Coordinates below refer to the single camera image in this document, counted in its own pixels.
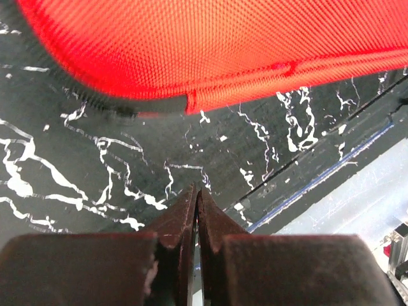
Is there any red black medicine case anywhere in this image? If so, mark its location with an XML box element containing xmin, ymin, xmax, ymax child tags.
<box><xmin>17</xmin><ymin>1</ymin><xmax>407</xmax><ymax>113</ymax></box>

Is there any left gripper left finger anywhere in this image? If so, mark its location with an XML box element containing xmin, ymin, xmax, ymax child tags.
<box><xmin>1</xmin><ymin>185</ymin><xmax>197</xmax><ymax>305</ymax></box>

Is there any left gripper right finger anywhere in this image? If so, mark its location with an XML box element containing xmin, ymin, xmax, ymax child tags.
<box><xmin>197</xmin><ymin>190</ymin><xmax>402</xmax><ymax>305</ymax></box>

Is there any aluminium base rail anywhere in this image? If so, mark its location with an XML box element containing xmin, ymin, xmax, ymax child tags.
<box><xmin>227</xmin><ymin>73</ymin><xmax>407</xmax><ymax>252</ymax></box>

